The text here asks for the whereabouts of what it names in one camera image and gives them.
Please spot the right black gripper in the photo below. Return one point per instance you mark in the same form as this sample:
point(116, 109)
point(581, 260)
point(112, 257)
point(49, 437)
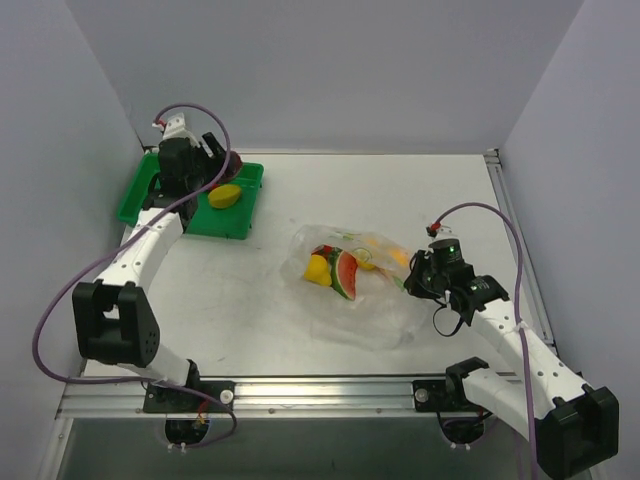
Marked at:
point(420, 279)

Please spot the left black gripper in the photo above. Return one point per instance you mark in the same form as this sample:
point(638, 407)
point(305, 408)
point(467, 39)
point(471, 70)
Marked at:
point(208, 154)

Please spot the dark red apple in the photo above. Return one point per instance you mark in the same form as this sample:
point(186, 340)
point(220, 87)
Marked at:
point(233, 168)

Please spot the clear plastic bag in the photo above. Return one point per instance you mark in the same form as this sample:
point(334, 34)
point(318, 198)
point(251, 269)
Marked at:
point(382, 317)

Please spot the watermelon slice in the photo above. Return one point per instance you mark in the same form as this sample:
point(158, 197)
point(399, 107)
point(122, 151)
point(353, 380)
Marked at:
point(343, 270)

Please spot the yellow pear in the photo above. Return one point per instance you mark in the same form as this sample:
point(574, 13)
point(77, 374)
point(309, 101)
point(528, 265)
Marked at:
point(318, 271)

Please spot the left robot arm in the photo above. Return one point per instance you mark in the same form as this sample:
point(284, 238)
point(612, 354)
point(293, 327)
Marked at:
point(115, 323)

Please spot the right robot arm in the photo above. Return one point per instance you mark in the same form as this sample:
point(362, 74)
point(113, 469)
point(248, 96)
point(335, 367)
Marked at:
point(571, 425)

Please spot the orange fruit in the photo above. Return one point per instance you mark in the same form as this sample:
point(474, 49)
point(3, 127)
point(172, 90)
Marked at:
point(400, 256)

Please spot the yellow green mango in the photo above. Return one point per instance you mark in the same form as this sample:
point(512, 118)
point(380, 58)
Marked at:
point(224, 196)

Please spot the yellow lemon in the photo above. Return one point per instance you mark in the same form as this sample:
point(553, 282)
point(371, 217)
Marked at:
point(367, 254)

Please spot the green plastic tray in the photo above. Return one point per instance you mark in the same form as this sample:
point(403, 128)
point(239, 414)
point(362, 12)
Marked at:
point(233, 222)

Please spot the red cherries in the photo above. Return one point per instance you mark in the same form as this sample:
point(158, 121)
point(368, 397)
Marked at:
point(323, 251)

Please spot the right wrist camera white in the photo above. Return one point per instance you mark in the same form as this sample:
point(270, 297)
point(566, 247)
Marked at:
point(437, 231)

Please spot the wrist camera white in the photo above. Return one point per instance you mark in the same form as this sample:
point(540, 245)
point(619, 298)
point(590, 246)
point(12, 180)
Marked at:
point(174, 127)
point(437, 231)

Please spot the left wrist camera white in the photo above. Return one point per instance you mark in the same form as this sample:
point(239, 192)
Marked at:
point(174, 127)

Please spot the aluminium right side rail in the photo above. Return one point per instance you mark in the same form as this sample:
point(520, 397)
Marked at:
point(533, 308)

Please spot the aluminium rail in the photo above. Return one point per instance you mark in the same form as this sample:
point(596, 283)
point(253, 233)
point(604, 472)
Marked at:
point(533, 308)
point(299, 397)

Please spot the aluminium front rail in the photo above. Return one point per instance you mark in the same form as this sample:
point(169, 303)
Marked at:
point(299, 397)

